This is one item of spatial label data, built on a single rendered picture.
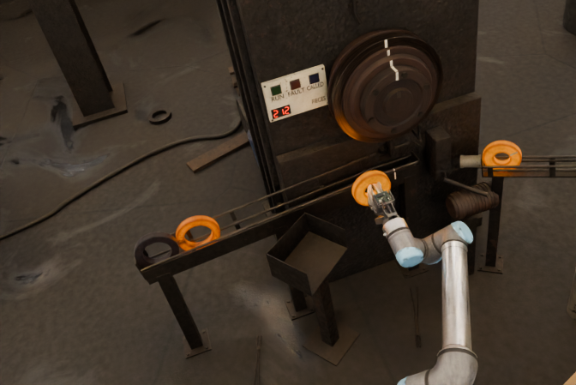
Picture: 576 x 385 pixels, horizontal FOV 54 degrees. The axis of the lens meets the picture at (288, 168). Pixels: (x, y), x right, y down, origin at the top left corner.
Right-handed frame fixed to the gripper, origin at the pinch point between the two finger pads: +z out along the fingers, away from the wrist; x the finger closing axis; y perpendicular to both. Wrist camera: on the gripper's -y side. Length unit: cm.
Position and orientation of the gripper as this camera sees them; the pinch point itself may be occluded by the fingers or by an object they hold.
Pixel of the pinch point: (370, 184)
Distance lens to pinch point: 228.2
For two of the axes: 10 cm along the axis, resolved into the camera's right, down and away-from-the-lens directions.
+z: -3.2, -7.6, 5.6
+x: -9.5, 3.0, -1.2
